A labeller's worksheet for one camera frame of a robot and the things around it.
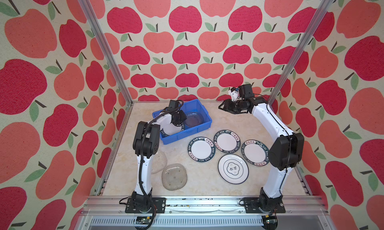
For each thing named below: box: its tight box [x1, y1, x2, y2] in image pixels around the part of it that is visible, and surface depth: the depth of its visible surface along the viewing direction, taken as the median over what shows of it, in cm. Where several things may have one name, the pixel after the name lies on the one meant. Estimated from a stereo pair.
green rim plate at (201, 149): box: [187, 136, 216, 163], surface depth 96 cm
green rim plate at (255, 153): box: [241, 139, 270, 167], surface depth 96 cm
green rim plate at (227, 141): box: [213, 129, 241, 154], surface depth 100 cm
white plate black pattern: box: [218, 154, 249, 185], surface depth 88 cm
